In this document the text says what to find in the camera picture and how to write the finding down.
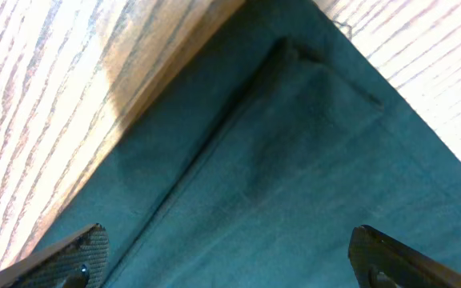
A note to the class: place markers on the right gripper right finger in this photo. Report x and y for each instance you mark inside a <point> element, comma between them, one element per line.
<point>379,260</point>

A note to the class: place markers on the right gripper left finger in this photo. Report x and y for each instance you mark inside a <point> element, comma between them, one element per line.
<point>79,260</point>

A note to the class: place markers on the black t-shirt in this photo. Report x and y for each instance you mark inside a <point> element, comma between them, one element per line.
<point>255,164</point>

